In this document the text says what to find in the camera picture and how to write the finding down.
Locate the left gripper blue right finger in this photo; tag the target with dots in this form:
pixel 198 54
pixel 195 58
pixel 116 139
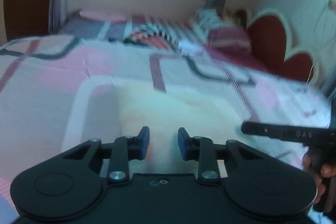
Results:
pixel 202 150

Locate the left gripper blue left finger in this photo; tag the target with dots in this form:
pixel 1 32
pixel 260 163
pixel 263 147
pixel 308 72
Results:
pixel 123 150

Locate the cream knit sweater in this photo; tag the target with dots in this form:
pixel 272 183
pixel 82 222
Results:
pixel 164 113

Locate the person's right hand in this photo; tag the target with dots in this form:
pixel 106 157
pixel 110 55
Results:
pixel 327 171

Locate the pink patterned bed quilt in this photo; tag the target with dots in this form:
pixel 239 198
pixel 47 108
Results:
pixel 59 91

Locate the white folded cloth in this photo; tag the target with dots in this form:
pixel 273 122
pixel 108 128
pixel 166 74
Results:
pixel 188 48

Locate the striped maroon pillow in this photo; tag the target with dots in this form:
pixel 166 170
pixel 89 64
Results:
pixel 220 33

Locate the striped red navy garment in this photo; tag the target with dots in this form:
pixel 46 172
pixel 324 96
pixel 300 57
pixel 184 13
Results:
pixel 155 35

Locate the striped bed sheet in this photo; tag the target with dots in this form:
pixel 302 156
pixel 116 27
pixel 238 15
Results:
pixel 109 31

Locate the red white headboard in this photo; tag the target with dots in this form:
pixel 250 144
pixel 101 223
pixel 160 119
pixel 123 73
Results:
pixel 272 44

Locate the pink flat pillow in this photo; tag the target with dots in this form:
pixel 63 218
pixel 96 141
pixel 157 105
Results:
pixel 103 16

